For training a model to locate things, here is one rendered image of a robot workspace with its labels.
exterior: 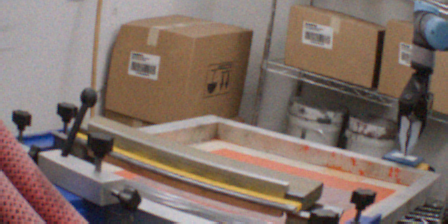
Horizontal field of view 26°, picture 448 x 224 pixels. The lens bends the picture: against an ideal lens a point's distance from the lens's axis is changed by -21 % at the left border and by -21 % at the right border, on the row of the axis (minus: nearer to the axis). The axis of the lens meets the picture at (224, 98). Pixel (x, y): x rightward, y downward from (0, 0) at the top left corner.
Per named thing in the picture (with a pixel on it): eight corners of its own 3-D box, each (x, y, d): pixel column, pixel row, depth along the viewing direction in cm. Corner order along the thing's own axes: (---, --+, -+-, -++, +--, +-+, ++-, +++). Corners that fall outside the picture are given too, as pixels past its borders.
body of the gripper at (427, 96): (431, 117, 233) (438, 68, 231) (423, 121, 226) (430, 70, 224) (408, 110, 237) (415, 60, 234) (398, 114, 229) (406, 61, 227)
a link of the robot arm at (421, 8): (419, 1, 221) (410, -4, 229) (416, 46, 223) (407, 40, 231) (444, 10, 222) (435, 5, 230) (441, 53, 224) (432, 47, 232)
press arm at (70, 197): (72, 210, 146) (73, 179, 145) (104, 225, 143) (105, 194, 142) (13, 221, 131) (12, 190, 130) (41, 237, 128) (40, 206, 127)
